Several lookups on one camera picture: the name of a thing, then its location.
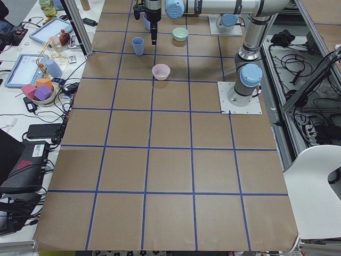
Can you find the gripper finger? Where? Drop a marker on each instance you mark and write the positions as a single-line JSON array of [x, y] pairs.
[[154, 32]]

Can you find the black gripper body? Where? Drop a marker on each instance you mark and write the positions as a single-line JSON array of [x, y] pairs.
[[152, 12]]

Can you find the blue cup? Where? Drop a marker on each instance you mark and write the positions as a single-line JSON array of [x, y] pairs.
[[138, 45]]

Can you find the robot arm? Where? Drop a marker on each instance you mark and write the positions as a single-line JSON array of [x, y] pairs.
[[262, 14]]

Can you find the blue cup near arm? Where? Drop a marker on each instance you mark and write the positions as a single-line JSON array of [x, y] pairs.
[[146, 23]]

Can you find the mint green bowl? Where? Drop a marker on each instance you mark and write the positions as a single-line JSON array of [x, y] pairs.
[[180, 34]]

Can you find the pink bowl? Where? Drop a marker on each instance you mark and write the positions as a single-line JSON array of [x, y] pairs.
[[161, 71]]

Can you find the brown glass bottle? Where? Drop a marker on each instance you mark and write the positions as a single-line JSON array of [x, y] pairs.
[[64, 38]]

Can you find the light blue tablet far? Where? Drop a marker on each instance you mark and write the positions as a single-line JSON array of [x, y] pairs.
[[50, 29]]

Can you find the light blue tablet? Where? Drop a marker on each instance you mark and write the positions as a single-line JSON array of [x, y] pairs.
[[25, 71], [50, 29]]

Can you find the bowl of foam blocks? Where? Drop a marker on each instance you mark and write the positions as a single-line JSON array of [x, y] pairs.
[[42, 93]]

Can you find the light blue tablet near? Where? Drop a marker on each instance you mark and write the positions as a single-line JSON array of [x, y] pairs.
[[25, 71]]

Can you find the black power adapter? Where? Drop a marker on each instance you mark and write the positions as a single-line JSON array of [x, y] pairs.
[[43, 131]]

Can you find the black laptop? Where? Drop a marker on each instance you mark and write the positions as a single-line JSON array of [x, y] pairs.
[[22, 164]]

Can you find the white chair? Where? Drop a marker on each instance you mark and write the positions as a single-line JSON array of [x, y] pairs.
[[315, 205]]

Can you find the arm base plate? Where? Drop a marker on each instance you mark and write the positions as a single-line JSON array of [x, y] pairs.
[[232, 103], [225, 25]]

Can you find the aluminium frame post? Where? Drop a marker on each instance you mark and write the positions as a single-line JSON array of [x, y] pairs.
[[75, 19]]

